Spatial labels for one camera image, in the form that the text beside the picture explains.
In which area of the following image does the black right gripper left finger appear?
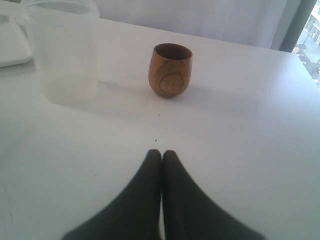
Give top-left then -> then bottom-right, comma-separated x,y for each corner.
63,149 -> 162,240

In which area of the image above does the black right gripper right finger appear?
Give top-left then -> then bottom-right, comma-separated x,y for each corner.
162,150 -> 264,240

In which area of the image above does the small brown wooden cup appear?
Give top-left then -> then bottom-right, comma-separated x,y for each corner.
148,43 -> 193,98

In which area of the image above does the white rectangular plastic tray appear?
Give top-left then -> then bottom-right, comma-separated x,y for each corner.
0,15 -> 33,68

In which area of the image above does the translucent plastic measuring cup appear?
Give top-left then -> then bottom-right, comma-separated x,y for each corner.
21,0 -> 100,104

